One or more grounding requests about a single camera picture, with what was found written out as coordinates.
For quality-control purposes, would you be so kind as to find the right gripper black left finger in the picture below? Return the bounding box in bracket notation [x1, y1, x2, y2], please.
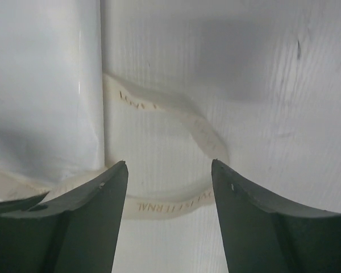
[0, 161, 128, 272]

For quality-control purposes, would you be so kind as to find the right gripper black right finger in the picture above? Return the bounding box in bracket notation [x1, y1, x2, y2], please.
[211, 159, 341, 273]

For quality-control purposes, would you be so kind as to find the cream printed ribbon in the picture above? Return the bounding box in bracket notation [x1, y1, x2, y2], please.
[0, 73, 229, 220]

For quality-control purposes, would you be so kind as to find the translucent white wrapping paper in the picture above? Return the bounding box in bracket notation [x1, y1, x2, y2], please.
[0, 1, 104, 182]

